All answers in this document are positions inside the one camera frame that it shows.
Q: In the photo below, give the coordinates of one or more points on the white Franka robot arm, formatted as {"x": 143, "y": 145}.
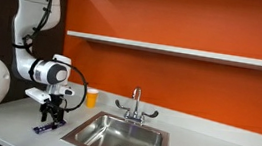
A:
{"x": 35, "y": 4}

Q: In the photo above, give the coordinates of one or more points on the blue protein bar packet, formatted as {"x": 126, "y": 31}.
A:
{"x": 45, "y": 128}

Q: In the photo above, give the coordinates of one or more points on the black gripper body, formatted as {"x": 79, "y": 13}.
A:
{"x": 56, "y": 100}

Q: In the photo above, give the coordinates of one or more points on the orange plastic cup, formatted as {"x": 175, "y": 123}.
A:
{"x": 91, "y": 99}

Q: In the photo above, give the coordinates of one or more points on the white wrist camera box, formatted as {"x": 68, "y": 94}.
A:
{"x": 37, "y": 95}

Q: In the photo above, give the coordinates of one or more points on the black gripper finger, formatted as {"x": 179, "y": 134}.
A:
{"x": 59, "y": 115}
{"x": 44, "y": 113}

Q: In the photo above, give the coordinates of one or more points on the white wall shelf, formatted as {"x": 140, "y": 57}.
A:
{"x": 174, "y": 50}

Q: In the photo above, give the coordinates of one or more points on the stainless steel sink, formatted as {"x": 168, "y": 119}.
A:
{"x": 136, "y": 137}

